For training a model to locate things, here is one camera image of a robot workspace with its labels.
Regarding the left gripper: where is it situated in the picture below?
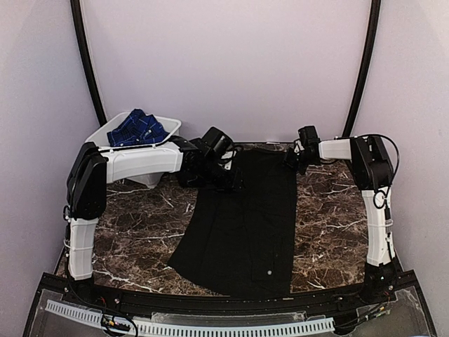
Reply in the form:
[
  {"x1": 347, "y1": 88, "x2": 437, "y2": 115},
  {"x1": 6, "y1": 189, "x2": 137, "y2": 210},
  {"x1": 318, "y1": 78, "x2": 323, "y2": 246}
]
[{"x1": 196, "y1": 156, "x2": 248, "y2": 194}]

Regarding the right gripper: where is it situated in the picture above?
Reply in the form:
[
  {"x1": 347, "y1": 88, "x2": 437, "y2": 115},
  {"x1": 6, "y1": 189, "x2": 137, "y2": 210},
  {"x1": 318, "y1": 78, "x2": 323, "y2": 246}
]
[{"x1": 280, "y1": 147, "x2": 314, "y2": 174}]

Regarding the black long sleeve shirt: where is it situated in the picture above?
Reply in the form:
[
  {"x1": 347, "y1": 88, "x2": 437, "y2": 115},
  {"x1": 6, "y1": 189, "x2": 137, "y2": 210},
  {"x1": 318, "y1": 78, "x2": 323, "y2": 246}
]
[{"x1": 168, "y1": 148, "x2": 297, "y2": 299}]

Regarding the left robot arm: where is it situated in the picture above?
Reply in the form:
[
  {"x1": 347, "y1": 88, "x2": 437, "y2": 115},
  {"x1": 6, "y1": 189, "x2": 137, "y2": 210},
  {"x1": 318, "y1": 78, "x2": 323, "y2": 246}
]
[{"x1": 63, "y1": 136, "x2": 243, "y2": 306}]

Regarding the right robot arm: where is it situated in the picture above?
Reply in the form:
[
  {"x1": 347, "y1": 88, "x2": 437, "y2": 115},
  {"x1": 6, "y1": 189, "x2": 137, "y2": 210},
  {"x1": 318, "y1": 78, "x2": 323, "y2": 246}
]
[{"x1": 284, "y1": 126, "x2": 400, "y2": 305}]

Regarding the white plastic bin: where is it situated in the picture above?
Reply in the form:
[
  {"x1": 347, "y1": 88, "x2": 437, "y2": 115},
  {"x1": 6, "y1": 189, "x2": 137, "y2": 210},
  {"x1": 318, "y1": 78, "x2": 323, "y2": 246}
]
[{"x1": 86, "y1": 112, "x2": 182, "y2": 188}]

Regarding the blue plaid shirt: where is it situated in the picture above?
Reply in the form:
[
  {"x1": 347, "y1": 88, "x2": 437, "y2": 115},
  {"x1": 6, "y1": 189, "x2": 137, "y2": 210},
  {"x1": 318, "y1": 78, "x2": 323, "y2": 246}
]
[{"x1": 107, "y1": 109, "x2": 169, "y2": 147}]

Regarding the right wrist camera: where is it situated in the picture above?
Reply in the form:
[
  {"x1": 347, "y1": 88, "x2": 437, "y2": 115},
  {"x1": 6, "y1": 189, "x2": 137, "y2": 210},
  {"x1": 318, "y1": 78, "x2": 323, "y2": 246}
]
[{"x1": 298, "y1": 126, "x2": 321, "y2": 150}]

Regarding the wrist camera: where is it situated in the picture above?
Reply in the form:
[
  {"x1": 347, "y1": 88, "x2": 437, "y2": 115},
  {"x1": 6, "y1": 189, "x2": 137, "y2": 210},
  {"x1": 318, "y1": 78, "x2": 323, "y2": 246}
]
[
  {"x1": 200, "y1": 126, "x2": 241, "y2": 164},
  {"x1": 298, "y1": 126, "x2": 321, "y2": 150}
]

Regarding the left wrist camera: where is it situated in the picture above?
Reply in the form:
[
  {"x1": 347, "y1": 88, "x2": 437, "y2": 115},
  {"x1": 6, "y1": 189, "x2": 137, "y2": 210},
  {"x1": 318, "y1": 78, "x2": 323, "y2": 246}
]
[{"x1": 200, "y1": 126, "x2": 241, "y2": 164}]

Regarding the white slotted cable duct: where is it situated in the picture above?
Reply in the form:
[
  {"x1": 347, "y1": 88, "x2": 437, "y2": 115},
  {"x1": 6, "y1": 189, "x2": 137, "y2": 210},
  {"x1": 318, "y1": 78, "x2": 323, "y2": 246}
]
[{"x1": 45, "y1": 300, "x2": 335, "y2": 336}]

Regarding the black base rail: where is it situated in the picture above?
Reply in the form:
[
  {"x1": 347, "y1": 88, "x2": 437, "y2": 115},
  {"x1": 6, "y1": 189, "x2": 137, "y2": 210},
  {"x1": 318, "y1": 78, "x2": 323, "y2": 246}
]
[{"x1": 24, "y1": 271, "x2": 436, "y2": 336}]

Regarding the right black frame post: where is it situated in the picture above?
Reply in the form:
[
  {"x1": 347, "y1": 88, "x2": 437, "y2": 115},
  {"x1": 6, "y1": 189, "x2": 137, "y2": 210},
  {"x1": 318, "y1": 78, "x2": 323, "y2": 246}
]
[{"x1": 342, "y1": 0, "x2": 382, "y2": 138}]

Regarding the black frame post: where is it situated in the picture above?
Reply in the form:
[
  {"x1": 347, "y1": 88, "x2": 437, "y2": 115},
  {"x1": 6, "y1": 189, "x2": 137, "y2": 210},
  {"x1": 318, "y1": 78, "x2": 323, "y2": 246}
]
[
  {"x1": 69, "y1": 0, "x2": 107, "y2": 126},
  {"x1": 342, "y1": 0, "x2": 382, "y2": 138}
]

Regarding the left black frame post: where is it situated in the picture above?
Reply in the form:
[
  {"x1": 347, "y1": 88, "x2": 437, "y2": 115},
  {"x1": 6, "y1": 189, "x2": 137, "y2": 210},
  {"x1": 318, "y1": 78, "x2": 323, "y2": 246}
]
[{"x1": 69, "y1": 0, "x2": 107, "y2": 126}]

